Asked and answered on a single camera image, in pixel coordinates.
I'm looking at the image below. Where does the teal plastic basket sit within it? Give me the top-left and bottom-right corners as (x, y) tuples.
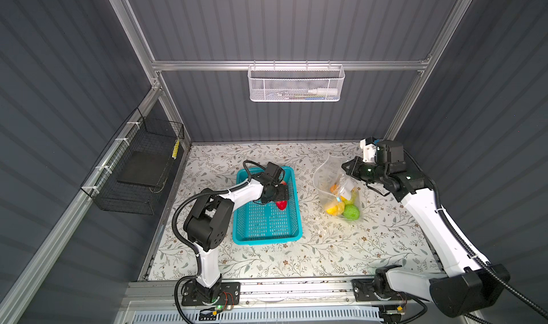
(232, 167), (303, 246)

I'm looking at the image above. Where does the yellow black marker pen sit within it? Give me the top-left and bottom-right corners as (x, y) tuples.
(171, 139), (180, 159)

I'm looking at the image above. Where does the green apple toy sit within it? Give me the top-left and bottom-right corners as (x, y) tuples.
(342, 204), (360, 221)

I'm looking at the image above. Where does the right black corrugated cable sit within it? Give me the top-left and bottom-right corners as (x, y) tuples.
(402, 149), (548, 324)

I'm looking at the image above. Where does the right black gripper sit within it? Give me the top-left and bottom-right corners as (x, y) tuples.
(340, 156), (385, 185)

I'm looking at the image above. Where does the yellow lemon toy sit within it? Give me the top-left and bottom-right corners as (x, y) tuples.
(325, 201), (345, 216)

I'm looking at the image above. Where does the white wire mesh basket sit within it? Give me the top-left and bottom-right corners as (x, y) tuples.
(247, 63), (345, 102)

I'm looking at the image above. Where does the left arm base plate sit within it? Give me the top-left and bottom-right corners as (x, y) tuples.
(181, 281), (241, 306)

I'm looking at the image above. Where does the clear zip top bag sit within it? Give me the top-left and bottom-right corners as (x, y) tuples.
(313, 155), (361, 221)

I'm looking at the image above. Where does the white perforated vent strip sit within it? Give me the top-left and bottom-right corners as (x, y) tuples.
(130, 306), (382, 324)

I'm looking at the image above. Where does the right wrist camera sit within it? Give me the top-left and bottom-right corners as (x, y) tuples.
(360, 137), (405, 165)

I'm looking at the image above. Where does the red strawberry toy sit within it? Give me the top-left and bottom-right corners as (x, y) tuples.
(275, 200), (288, 211)

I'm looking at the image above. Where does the black foam pad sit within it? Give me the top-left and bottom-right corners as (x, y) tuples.
(117, 151), (168, 187)

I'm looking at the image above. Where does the aluminium mounting rail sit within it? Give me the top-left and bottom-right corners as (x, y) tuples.
(128, 276), (468, 308)

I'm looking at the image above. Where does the black corrugated cable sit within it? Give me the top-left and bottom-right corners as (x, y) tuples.
(170, 159), (275, 256)
(402, 149), (548, 324)

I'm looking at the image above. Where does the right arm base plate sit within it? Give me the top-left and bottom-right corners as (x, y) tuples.
(350, 278), (409, 303)

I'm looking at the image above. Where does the left black corrugated cable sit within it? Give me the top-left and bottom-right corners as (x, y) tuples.
(170, 159), (275, 256)

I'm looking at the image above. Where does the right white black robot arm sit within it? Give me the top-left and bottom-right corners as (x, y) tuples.
(341, 157), (510, 318)

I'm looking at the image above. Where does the black wire basket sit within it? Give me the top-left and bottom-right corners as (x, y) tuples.
(81, 111), (185, 216)

